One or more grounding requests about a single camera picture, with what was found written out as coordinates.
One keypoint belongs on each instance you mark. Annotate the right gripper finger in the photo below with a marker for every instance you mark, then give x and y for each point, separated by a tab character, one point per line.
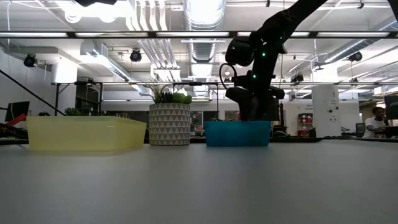
263	111
247	112

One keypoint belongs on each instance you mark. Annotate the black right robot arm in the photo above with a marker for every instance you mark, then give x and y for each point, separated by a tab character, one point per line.
280	21

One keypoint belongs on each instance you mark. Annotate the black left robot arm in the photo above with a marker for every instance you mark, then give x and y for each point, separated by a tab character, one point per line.
96	2

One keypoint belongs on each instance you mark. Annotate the blue plastic bin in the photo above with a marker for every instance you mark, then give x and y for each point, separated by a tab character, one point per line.
236	133

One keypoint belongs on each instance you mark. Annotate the yellow translucent plastic bin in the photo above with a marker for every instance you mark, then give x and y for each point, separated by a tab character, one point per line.
77	133

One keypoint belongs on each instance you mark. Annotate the black computer monitor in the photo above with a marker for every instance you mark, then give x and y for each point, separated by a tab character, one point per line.
17	110
391	105
276	112

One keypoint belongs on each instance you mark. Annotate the white pillar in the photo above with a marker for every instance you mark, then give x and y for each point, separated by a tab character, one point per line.
326	105

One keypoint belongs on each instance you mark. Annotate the green succulent plant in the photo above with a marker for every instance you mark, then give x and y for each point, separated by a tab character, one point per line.
178	98

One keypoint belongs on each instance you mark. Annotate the white triangle-patterned plant pot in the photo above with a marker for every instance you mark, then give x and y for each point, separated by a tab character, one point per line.
169	124

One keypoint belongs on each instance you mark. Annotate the black ceiling spotlight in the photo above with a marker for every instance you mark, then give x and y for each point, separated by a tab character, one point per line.
355	56
30	60
136	56

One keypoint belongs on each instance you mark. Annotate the person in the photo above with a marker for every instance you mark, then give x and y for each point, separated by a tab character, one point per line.
373	124

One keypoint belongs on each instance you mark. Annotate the black metal rack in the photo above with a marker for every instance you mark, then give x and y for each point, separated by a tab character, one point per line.
87	99

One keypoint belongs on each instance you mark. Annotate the small green background plant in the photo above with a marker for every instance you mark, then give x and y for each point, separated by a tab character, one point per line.
72	111

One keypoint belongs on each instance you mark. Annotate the silver ceiling duct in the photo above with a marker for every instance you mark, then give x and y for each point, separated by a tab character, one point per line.
203	49

